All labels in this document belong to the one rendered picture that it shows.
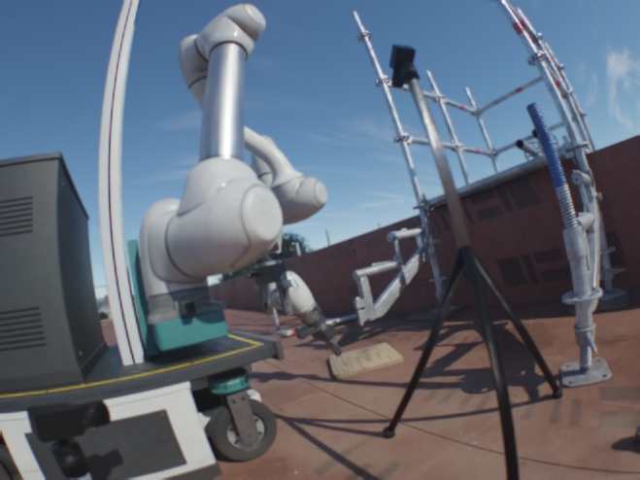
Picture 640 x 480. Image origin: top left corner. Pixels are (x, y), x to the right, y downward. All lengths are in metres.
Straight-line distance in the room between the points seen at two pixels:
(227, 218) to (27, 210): 0.50
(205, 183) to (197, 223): 0.08
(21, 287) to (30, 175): 0.25
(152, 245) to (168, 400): 0.33
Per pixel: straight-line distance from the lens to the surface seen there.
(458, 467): 0.69
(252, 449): 0.85
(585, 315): 0.90
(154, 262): 0.67
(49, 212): 0.76
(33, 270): 0.75
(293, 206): 0.80
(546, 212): 1.76
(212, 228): 0.50
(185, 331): 0.65
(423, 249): 1.94
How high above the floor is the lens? 0.46
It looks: 6 degrees up
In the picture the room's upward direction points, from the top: 12 degrees counter-clockwise
